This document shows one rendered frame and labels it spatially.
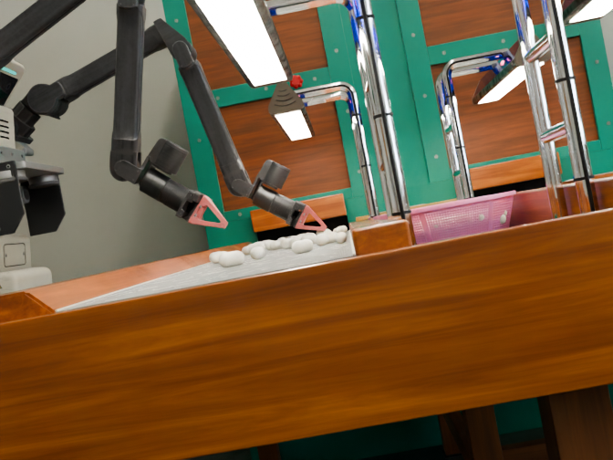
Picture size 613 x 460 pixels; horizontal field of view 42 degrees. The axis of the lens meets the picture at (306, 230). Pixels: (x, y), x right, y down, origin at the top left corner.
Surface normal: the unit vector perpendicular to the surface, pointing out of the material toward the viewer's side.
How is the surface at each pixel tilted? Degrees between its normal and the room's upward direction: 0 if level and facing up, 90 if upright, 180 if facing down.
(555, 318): 90
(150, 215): 90
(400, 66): 90
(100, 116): 90
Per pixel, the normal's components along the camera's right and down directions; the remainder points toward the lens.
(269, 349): -0.05, 0.01
